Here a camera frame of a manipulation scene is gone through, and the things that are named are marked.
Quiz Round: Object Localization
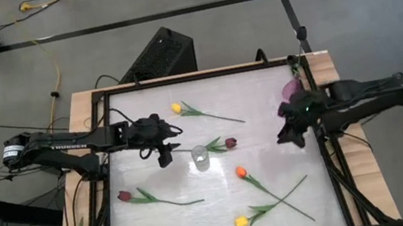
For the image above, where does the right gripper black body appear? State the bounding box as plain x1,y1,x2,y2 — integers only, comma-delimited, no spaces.
275,87,333,133

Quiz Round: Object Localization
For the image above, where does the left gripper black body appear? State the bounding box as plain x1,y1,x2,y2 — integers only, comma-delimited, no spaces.
120,109,185,154

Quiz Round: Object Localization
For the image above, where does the blackish purple artificial tulip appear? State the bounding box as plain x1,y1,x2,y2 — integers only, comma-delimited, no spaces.
268,59,309,118

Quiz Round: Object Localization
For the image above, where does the dark red artificial tulip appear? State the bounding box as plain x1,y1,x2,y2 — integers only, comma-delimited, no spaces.
117,177,206,218
171,134,240,162

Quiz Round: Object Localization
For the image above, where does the orange artificial tulip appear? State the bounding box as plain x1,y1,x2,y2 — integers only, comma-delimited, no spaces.
235,155,316,226

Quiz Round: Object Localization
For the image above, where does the purple glass vase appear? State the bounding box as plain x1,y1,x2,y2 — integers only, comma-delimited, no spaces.
280,76,307,102

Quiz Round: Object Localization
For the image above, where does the clear cut-glass vase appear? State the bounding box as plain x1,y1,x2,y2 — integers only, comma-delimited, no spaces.
189,143,213,173

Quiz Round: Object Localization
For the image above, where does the yellow artificial tulip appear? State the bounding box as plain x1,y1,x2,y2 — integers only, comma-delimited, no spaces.
169,90,247,135
228,174,316,226

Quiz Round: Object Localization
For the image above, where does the plywood table board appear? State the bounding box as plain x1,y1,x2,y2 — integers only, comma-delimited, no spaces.
30,41,403,226

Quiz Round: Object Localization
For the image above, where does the black perforated box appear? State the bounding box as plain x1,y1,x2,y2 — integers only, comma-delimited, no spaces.
110,21,200,86

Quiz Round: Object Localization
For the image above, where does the black table frame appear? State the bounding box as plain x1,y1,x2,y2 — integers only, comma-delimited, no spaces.
32,42,401,226

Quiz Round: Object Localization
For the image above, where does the yellow floor cable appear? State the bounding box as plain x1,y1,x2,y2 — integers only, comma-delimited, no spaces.
17,0,121,135

